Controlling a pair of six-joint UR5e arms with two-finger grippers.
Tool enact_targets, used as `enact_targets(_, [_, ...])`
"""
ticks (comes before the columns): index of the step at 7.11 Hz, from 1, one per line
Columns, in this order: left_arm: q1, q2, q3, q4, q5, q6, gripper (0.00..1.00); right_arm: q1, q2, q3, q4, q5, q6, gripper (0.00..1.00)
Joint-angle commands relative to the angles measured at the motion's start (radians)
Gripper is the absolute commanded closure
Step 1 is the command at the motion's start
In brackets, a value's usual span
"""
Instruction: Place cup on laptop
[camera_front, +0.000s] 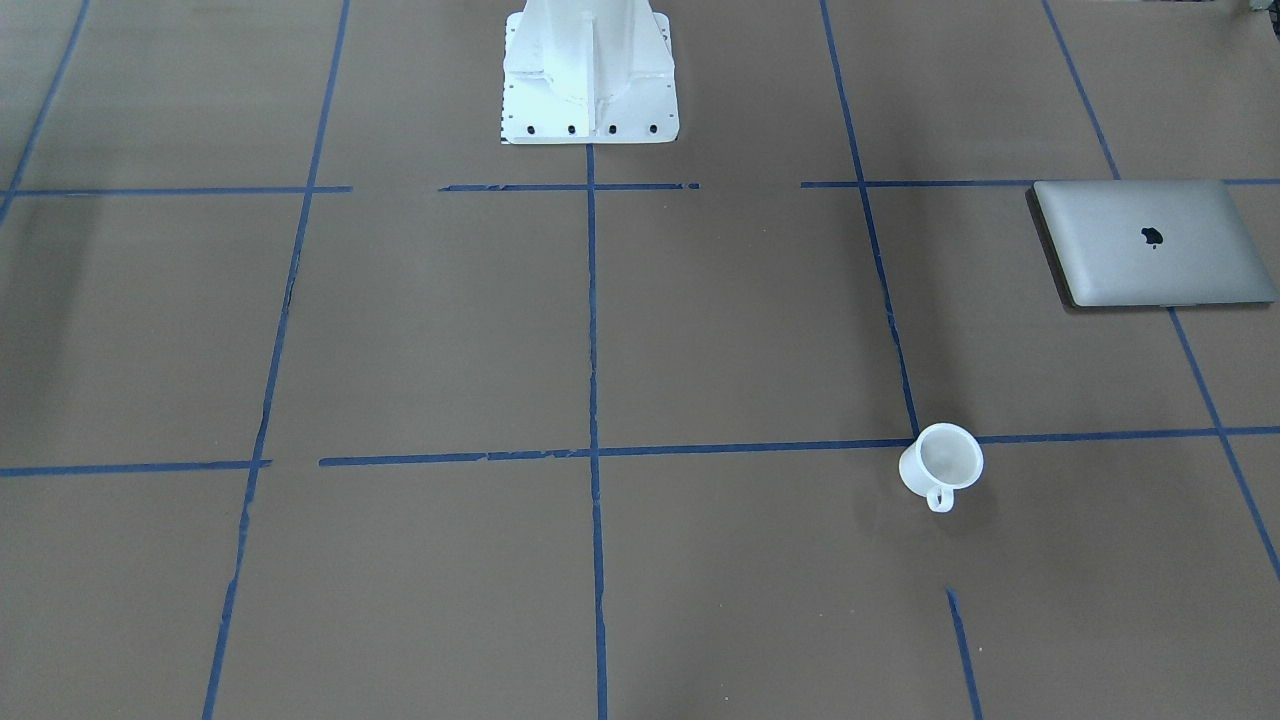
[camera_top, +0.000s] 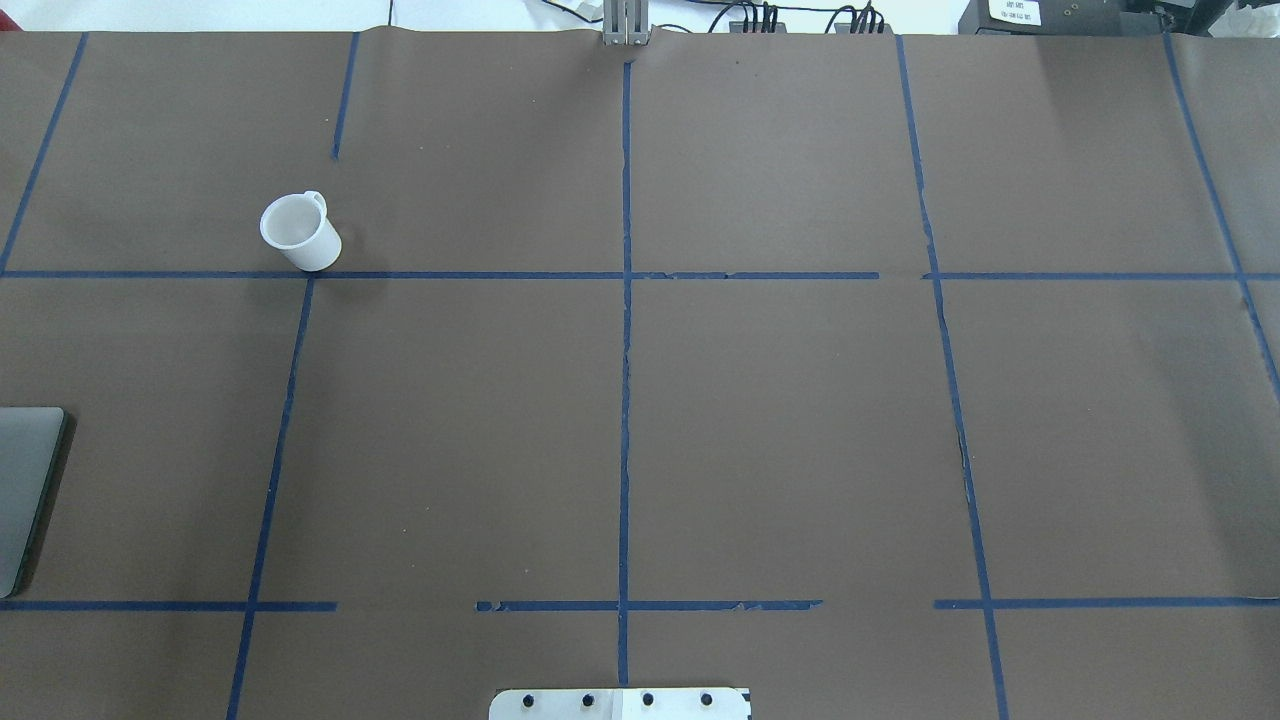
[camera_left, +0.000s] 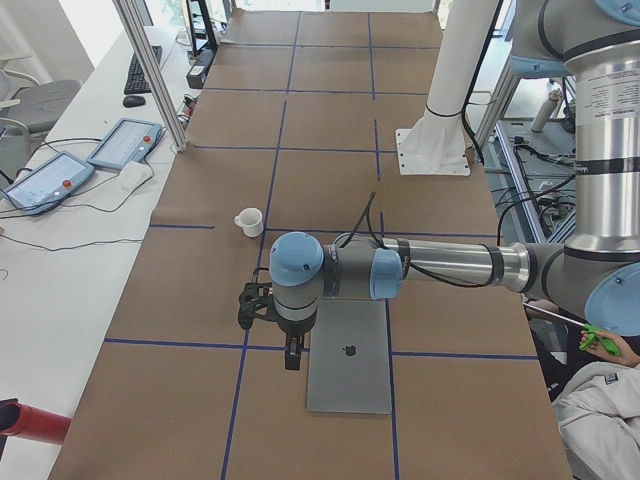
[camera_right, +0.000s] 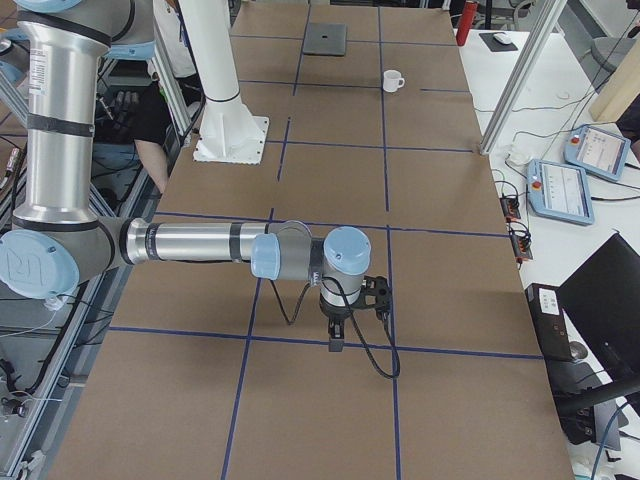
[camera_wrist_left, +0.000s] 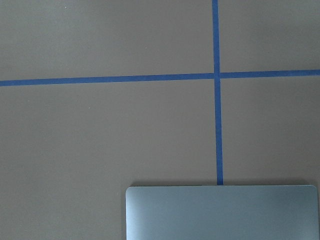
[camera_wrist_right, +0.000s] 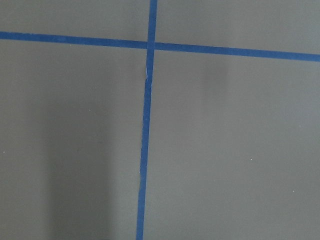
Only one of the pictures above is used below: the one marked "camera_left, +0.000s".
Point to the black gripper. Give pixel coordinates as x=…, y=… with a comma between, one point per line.
x=294, y=327

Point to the white ceramic cup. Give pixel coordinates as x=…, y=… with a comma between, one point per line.
x=250, y=221

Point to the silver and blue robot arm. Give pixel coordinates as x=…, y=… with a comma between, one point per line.
x=594, y=274

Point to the silver closed laptop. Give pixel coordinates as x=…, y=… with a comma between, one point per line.
x=348, y=363

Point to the white folded cloth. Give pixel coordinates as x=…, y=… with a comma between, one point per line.
x=133, y=175

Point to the far blue teach pendant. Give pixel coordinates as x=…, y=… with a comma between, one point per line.
x=130, y=140

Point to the blue teach pendant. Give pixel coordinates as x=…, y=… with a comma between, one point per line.
x=130, y=140
x=48, y=185

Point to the red cylinder tube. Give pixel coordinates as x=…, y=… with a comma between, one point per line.
x=31, y=423

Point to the black power box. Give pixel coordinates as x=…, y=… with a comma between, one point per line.
x=197, y=75

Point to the near blue teach pendant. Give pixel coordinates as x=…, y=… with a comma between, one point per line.
x=48, y=185

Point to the black computer mouse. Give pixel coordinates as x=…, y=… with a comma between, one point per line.
x=133, y=101

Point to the person in white jacket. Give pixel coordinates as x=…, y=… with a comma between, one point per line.
x=597, y=414

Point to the black keyboard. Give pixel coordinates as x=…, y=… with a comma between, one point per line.
x=136, y=82

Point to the white plastic bottle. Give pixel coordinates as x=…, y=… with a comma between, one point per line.
x=546, y=110

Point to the grey office chair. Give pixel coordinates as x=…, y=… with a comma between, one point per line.
x=29, y=107

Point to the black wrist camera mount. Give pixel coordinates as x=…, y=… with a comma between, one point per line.
x=256, y=301

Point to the aluminium frame post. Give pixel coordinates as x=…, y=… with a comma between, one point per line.
x=134, y=28

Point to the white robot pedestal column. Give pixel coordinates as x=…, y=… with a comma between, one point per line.
x=436, y=145

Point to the green handled grabber tool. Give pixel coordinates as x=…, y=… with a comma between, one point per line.
x=593, y=333

